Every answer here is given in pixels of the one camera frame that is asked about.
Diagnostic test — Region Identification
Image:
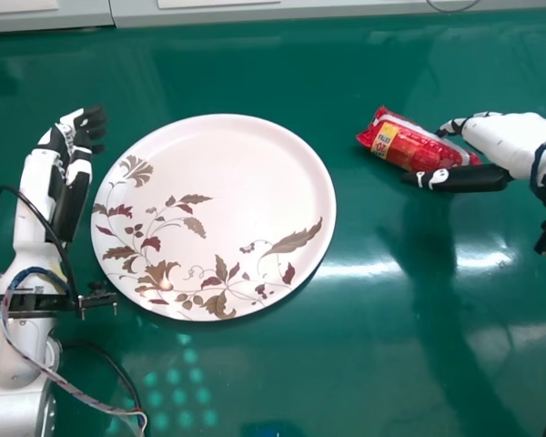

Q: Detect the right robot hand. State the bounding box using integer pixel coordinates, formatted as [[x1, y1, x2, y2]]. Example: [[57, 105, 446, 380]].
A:
[[399, 111, 546, 264]]

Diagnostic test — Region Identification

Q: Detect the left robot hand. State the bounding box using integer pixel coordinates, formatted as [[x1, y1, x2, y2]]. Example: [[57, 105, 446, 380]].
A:
[[0, 104, 119, 320]]

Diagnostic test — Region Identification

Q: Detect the red biscuit packet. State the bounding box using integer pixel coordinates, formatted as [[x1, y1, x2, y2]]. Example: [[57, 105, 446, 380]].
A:
[[354, 105, 482, 173]]

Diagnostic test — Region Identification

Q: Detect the plate with brown leaf pattern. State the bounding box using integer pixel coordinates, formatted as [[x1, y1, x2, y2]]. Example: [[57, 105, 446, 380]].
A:
[[89, 113, 338, 322]]

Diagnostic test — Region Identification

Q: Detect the white socket strip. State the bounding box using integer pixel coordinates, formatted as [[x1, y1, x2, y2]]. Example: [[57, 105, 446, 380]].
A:
[[0, 0, 113, 15]]

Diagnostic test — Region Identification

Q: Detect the black cable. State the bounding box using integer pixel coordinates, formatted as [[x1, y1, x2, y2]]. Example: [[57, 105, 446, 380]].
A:
[[0, 184, 81, 315], [61, 340, 146, 418]]

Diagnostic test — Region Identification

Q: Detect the grey aluminium table rail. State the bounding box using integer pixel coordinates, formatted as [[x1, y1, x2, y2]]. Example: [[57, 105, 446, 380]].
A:
[[0, 0, 116, 34], [113, 0, 546, 29]]

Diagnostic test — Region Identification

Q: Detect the multi-colour ribbon cable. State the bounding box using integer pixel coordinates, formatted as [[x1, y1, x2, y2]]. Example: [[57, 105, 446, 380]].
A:
[[0, 268, 149, 432]]

